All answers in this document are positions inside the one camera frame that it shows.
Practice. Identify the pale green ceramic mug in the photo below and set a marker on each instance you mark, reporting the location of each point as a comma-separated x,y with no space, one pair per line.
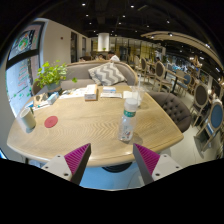
28,119

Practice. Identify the green potted plant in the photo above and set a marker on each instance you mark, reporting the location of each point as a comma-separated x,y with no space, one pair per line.
51,75

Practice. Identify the brown cardboard piece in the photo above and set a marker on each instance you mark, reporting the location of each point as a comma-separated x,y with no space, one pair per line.
40,99

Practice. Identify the white paper sheet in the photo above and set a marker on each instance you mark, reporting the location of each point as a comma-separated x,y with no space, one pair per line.
111,95

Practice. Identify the small light blue box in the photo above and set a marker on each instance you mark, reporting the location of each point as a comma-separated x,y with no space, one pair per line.
52,98

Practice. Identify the flat round red coaster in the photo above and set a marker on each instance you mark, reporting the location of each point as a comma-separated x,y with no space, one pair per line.
51,122

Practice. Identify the clear plastic cup with straw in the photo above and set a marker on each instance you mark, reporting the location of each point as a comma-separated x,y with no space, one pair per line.
138,96

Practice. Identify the grey upholstered sofa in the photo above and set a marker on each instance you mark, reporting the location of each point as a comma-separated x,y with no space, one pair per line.
78,71

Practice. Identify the group of ceiling lights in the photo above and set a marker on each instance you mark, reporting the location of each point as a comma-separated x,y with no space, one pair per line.
83,4

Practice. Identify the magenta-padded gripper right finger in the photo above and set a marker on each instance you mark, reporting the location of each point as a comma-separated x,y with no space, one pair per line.
146,159

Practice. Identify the grey tufted chair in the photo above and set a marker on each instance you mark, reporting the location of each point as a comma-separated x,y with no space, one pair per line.
173,110

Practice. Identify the group of dining chairs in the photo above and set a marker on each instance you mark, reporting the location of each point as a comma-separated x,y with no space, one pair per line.
201,96

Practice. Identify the white napkin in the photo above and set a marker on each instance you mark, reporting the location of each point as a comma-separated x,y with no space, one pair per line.
128,94

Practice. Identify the person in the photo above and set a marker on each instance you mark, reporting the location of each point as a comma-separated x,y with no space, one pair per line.
114,58

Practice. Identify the white cardboard box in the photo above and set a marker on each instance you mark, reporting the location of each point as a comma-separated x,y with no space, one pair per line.
90,93

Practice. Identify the grey chevron cushion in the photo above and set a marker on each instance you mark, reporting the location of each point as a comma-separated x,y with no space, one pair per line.
107,74

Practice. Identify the small blue white box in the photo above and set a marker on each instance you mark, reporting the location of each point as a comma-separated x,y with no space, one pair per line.
109,89

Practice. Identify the white cylindrical column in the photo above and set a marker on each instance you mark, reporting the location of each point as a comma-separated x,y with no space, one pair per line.
103,41

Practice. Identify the food poster on window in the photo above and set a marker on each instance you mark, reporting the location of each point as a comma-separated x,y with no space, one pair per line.
25,40

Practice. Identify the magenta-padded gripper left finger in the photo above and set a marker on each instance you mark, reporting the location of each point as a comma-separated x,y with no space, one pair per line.
77,159

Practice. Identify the clear plastic water bottle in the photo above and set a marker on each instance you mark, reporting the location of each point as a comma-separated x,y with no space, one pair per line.
126,126

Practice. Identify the printed white leaflet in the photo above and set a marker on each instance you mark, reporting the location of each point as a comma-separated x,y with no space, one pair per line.
73,93

